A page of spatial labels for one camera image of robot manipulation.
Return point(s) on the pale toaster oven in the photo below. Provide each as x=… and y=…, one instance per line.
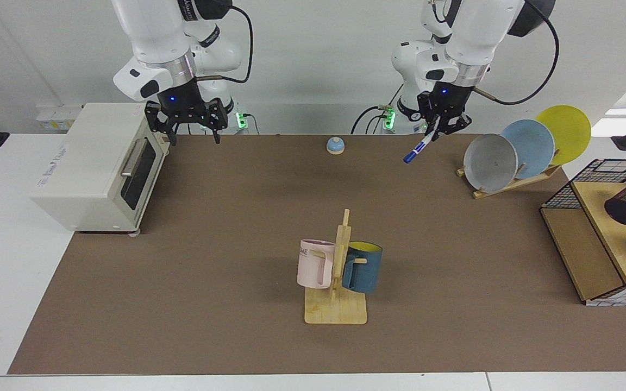
x=90, y=163

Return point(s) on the white wall power socket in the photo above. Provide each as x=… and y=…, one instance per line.
x=55, y=117

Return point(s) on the dark blue cup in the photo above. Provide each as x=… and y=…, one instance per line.
x=364, y=271

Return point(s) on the brown table cloth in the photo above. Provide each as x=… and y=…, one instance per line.
x=237, y=326

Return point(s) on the white marker with blue cap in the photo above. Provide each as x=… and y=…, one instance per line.
x=413, y=155

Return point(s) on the wooden cup stand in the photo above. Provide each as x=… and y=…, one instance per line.
x=335, y=312

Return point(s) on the light blue plate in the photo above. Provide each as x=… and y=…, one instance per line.
x=533, y=146

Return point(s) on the pink cup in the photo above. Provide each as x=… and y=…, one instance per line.
x=310, y=266

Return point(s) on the wooden plate rack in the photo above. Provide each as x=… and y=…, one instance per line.
x=508, y=186

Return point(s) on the yellow plate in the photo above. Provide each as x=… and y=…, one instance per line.
x=568, y=133

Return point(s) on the grey plate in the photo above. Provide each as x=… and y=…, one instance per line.
x=489, y=163

